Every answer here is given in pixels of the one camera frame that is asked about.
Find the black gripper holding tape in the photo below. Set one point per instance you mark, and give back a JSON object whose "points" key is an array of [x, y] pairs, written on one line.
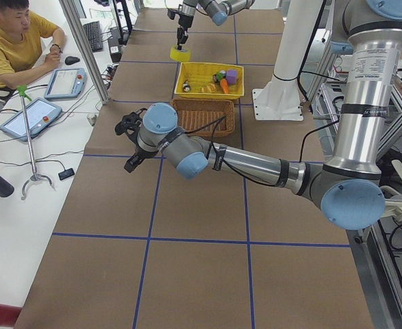
{"points": [[184, 20]]}

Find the black idle gripper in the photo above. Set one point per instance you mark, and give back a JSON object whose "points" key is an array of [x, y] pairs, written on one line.
{"points": [[137, 149]]}

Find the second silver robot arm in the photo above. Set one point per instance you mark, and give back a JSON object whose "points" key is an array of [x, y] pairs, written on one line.
{"points": [[155, 129]]}

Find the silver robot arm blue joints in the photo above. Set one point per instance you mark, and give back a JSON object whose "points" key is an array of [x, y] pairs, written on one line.
{"points": [[345, 188]]}

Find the yellow woven basket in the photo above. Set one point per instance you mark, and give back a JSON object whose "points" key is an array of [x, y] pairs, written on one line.
{"points": [[200, 73]]}

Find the brown wicker basket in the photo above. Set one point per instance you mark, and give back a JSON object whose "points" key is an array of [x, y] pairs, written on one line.
{"points": [[199, 116]]}

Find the toy panda figure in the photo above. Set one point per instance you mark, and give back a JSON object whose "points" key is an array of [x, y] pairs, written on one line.
{"points": [[186, 87]]}

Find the toy croissant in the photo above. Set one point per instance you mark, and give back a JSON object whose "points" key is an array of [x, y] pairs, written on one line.
{"points": [[208, 88]]}

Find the purple foam cube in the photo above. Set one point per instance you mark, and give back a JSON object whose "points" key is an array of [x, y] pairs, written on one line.
{"points": [[231, 76]]}

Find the orange toy carrot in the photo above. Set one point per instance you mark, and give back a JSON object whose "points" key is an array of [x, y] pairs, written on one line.
{"points": [[224, 85]]}

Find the small black device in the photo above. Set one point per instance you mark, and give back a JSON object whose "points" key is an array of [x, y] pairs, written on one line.
{"points": [[66, 173]]}

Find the black keyboard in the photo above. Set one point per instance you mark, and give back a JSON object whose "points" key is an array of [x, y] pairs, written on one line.
{"points": [[93, 33]]}

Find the upper teach pendant tablet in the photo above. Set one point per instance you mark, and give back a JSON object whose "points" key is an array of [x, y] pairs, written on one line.
{"points": [[65, 84]]}

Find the teach pendant tablet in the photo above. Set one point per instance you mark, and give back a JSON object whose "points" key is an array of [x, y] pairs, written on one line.
{"points": [[65, 84], [40, 113]]}

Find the lower teach pendant tablet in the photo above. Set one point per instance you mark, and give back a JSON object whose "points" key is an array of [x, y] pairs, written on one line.
{"points": [[40, 113]]}

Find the black computer mouse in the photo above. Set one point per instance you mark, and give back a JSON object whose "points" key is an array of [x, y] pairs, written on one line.
{"points": [[70, 60]]}

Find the person in yellow shirt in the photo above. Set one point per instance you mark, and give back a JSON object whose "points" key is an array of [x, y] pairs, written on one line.
{"points": [[30, 45]]}

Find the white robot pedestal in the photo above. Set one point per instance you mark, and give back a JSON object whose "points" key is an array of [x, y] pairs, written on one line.
{"points": [[279, 100]]}

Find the aluminium frame post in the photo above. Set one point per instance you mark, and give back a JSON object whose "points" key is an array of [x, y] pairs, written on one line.
{"points": [[73, 20]]}

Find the metal grabber stick green handle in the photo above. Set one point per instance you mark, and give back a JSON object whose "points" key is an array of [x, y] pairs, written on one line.
{"points": [[35, 176]]}

